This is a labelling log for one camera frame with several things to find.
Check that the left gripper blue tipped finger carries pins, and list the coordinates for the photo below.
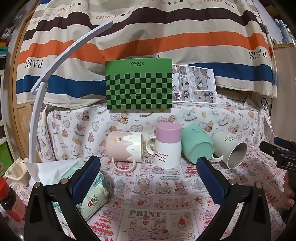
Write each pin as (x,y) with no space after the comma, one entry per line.
(283,143)

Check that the pale green white mug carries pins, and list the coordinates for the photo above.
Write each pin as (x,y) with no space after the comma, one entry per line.
(228,149)

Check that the pink and white upside-down mug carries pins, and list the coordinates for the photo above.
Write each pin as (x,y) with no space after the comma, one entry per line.
(166,146)

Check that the person hand at right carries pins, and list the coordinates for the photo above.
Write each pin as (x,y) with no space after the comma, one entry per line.
(288,194)

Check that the red cap bottle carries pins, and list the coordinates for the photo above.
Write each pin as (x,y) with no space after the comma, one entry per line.
(11,203)

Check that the tissue pack with leaf print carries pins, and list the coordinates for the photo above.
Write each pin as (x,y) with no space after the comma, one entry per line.
(52,172)

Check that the cream plastic holder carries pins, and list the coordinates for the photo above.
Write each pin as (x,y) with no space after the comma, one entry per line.
(18,172)

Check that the teal mug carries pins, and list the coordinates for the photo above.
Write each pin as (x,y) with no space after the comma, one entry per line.
(196,143)

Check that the print patterned tablecloth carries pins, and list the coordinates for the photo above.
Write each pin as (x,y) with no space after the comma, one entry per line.
(152,203)

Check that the bear print cloth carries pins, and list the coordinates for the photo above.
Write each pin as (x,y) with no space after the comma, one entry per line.
(79,133)

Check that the comic picture card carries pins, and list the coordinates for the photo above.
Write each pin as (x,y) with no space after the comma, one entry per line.
(194,84)

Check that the striped Hermes blanket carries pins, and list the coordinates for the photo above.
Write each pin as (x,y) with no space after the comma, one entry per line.
(226,36)

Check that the green checkered box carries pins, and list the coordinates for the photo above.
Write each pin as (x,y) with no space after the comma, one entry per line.
(139,83)

